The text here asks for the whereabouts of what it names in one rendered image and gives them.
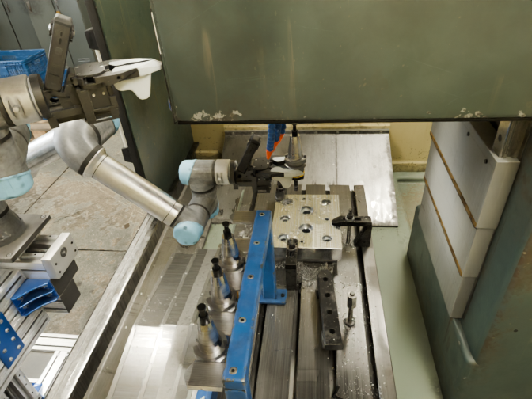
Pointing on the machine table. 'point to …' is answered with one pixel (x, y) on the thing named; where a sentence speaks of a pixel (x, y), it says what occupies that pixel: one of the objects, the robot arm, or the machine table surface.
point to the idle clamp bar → (328, 312)
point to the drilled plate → (317, 249)
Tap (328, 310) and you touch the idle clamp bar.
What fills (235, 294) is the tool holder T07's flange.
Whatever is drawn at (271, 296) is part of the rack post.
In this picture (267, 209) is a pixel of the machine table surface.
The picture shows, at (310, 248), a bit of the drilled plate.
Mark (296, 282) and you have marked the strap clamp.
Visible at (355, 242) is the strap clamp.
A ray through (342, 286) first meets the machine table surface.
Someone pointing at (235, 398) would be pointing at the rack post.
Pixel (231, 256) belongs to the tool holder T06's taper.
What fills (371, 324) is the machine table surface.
